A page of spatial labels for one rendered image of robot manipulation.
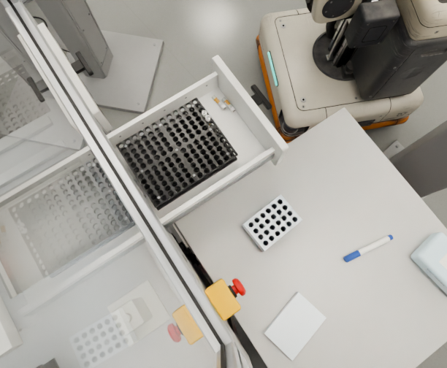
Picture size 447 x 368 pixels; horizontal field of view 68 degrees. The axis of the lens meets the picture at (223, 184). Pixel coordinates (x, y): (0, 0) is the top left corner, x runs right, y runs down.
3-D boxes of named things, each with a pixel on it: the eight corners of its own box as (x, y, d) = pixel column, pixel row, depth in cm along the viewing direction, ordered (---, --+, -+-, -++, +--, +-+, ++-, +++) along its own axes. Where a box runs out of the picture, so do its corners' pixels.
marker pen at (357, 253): (388, 234, 86) (391, 233, 85) (391, 239, 86) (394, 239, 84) (342, 257, 85) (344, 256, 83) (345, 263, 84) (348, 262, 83)
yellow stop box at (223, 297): (223, 275, 75) (224, 276, 68) (242, 304, 74) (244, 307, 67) (205, 289, 75) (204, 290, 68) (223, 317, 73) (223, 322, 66)
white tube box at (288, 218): (278, 197, 88) (280, 193, 85) (299, 222, 87) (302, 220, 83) (242, 225, 86) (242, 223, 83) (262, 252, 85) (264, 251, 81)
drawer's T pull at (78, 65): (80, 52, 83) (78, 49, 82) (95, 74, 82) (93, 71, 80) (67, 60, 83) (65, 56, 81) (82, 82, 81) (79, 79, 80)
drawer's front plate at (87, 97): (62, 50, 93) (41, 20, 82) (113, 129, 87) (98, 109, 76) (56, 52, 92) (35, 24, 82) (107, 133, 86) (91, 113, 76)
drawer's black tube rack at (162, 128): (198, 109, 86) (196, 96, 80) (237, 163, 83) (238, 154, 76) (123, 154, 83) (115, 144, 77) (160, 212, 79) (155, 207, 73)
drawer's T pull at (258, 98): (253, 85, 81) (254, 82, 80) (272, 109, 80) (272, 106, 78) (242, 93, 81) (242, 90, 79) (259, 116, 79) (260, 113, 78)
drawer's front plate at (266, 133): (217, 79, 91) (217, 53, 80) (280, 163, 85) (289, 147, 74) (212, 82, 91) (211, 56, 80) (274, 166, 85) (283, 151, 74)
